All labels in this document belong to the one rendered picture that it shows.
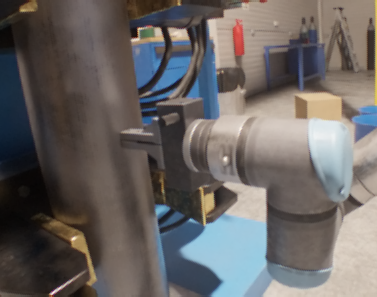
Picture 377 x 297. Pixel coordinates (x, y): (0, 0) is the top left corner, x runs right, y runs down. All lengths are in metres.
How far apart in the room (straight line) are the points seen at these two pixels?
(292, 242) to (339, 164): 0.11
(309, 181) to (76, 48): 0.39
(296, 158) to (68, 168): 0.37
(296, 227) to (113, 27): 0.41
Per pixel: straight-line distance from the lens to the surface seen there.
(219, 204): 0.77
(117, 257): 0.62
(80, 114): 0.52
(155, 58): 1.95
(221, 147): 0.38
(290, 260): 0.40
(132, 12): 0.75
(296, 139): 0.35
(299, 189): 0.35
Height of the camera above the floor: 0.81
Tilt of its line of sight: 17 degrees down
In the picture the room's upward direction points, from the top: 6 degrees counter-clockwise
